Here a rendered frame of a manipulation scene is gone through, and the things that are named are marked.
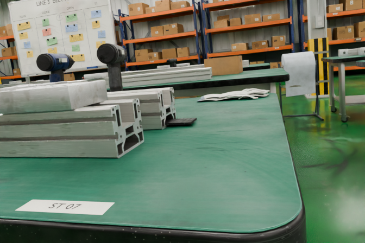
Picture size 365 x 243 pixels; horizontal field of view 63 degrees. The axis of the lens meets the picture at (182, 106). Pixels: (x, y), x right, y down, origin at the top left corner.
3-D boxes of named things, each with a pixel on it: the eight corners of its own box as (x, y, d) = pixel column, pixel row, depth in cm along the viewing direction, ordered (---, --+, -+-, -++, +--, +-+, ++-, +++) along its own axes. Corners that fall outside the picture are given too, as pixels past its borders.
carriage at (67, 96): (1, 128, 54) (-6, 91, 53) (46, 116, 64) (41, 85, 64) (74, 126, 49) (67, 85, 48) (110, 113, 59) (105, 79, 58)
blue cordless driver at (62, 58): (42, 120, 99) (31, 54, 96) (73, 110, 119) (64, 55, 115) (63, 119, 98) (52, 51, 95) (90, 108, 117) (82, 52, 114)
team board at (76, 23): (22, 147, 405) (-6, 0, 377) (48, 138, 453) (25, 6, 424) (121, 145, 363) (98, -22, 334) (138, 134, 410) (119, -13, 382)
